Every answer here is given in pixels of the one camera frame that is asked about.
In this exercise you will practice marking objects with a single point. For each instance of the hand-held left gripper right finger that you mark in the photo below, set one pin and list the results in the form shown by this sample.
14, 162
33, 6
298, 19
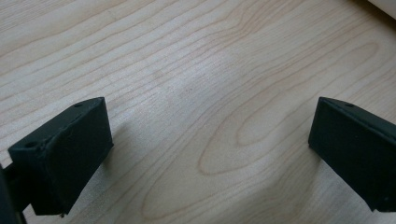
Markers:
358, 152

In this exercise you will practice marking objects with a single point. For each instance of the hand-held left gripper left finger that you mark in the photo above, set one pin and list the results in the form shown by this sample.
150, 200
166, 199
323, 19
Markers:
68, 155

